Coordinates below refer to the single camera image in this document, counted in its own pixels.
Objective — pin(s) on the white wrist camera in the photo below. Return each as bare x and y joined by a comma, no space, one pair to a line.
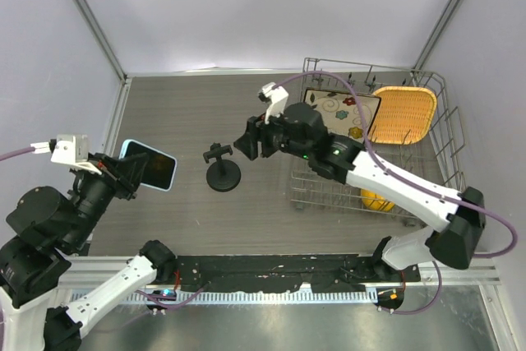
276,98
73,152

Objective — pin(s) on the orange woven basket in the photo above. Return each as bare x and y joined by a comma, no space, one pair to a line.
404,115

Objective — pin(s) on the grey wire dish rack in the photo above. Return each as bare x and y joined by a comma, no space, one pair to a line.
434,158

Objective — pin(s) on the white slotted cable duct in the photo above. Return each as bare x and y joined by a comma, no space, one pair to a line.
302,296

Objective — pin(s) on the black phone stand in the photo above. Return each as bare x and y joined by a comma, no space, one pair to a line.
224,174

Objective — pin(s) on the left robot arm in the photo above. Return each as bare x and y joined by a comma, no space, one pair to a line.
49,228

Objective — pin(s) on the aluminium frame post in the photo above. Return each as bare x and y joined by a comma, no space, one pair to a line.
100,37
445,18

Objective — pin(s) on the floral square plate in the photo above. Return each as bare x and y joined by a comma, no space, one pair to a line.
340,113

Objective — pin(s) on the right aluminium frame post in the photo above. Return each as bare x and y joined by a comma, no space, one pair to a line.
445,18

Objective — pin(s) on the yellow bowl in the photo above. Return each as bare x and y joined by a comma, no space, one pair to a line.
375,202

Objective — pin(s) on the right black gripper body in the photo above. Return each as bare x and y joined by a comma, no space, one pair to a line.
273,136

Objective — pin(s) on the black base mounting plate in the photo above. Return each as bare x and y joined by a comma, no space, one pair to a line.
326,273

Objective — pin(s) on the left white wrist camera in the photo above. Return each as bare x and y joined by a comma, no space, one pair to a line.
73,152

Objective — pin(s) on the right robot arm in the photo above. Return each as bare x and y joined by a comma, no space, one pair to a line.
454,222

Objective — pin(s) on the left aluminium frame post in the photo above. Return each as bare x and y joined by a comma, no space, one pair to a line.
100,37

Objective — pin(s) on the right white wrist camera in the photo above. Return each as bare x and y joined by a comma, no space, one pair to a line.
276,98

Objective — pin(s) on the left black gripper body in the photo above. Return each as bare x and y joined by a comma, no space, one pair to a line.
115,182

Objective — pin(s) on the blue-cased smartphone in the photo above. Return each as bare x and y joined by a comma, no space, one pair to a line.
160,168

